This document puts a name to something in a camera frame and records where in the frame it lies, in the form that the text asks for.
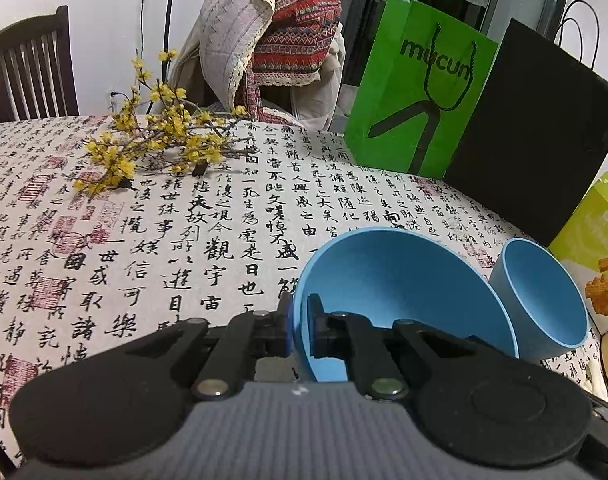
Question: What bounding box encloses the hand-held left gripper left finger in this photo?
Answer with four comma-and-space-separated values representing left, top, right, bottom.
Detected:
116, 294, 294, 401

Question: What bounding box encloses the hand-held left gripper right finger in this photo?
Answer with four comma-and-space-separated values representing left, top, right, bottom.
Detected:
306, 294, 477, 401

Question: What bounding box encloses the blue bowl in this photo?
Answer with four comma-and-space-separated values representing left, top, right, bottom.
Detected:
489, 238, 590, 361
294, 227, 521, 384

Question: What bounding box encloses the calligraphy print tablecloth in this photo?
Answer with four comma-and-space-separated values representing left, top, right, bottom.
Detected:
0, 114, 608, 471

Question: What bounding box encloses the yellow-green snack box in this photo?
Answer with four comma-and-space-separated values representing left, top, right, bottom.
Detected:
549, 171, 608, 319

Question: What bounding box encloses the yellow blossom branch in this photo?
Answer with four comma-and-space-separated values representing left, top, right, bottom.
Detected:
73, 49, 258, 196

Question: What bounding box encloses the green paper bag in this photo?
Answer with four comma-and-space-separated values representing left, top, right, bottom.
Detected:
344, 0, 500, 179

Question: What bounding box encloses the black paper bag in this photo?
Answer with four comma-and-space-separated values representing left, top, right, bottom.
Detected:
444, 0, 608, 249

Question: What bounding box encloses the red patterned quilted blanket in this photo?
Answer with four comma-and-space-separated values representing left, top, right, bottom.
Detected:
204, 0, 342, 122

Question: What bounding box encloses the studio lamp on stand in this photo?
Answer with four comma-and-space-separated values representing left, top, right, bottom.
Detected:
161, 0, 183, 79

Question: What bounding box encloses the dark wooden chair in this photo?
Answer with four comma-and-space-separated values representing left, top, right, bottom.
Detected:
0, 5, 80, 123

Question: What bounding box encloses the black lamp cable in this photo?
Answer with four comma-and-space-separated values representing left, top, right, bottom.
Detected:
133, 0, 154, 113

